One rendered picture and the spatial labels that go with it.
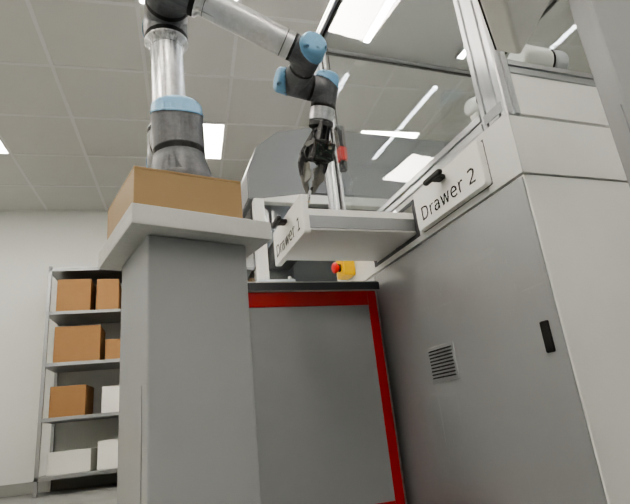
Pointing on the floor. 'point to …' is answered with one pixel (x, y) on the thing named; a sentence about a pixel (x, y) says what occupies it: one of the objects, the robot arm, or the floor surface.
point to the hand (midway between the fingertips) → (309, 189)
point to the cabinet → (524, 350)
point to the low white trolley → (322, 394)
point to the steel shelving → (72, 362)
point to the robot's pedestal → (185, 356)
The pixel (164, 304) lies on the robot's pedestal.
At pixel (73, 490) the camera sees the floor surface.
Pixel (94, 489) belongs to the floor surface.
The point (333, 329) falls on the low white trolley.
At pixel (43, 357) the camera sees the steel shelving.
